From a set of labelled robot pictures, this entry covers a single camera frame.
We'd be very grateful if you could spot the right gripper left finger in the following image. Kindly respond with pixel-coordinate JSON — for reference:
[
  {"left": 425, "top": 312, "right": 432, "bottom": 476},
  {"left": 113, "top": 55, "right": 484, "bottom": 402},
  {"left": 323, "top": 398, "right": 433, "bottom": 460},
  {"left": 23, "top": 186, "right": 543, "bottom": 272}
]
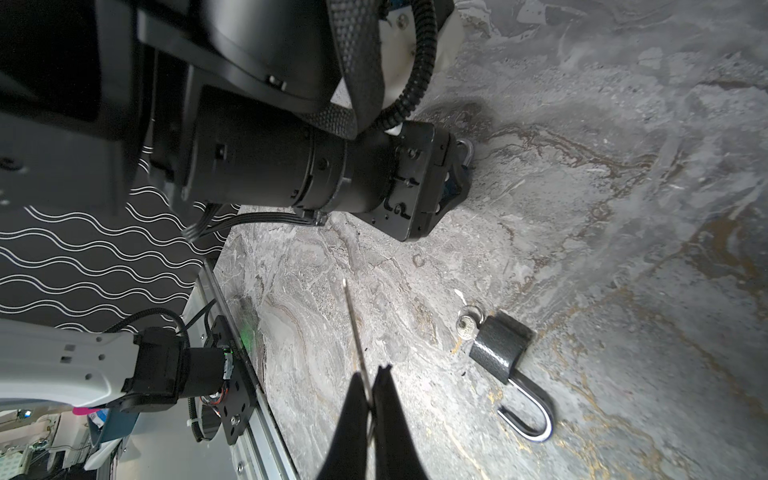
[{"left": 316, "top": 372, "right": 372, "bottom": 480}]

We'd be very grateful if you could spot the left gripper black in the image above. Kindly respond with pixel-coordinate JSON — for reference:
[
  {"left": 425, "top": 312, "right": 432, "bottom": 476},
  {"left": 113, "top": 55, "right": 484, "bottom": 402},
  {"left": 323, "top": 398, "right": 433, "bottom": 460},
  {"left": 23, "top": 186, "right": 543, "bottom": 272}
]
[{"left": 371, "top": 121, "right": 471, "bottom": 242}]

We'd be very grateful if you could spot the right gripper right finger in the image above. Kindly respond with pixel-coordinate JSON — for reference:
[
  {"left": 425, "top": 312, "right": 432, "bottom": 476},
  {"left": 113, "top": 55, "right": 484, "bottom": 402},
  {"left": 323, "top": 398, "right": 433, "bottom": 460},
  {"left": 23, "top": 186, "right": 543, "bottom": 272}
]
[{"left": 372, "top": 365, "right": 428, "bottom": 480}]

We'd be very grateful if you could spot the black padlock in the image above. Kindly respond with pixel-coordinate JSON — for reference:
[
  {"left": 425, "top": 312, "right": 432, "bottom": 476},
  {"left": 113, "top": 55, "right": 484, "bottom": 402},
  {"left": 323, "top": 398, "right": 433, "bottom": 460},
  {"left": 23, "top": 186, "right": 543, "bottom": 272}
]
[{"left": 469, "top": 311, "right": 555, "bottom": 443}]

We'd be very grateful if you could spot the blue padlock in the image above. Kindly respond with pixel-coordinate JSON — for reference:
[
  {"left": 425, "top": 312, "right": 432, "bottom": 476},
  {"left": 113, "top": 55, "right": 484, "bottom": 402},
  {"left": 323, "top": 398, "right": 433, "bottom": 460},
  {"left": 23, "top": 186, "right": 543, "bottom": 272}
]
[{"left": 456, "top": 138, "right": 475, "bottom": 168}]

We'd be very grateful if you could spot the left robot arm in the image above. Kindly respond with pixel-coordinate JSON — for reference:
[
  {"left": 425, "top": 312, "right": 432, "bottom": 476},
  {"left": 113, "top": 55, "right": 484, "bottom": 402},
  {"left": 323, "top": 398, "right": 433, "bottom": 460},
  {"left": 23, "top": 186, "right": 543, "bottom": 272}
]
[{"left": 1, "top": 1, "right": 471, "bottom": 241}]

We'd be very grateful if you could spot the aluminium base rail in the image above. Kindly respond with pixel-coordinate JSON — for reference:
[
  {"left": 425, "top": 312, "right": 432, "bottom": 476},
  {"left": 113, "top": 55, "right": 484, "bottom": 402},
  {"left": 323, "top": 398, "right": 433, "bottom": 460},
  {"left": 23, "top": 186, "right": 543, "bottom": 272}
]
[{"left": 184, "top": 260, "right": 299, "bottom": 479}]

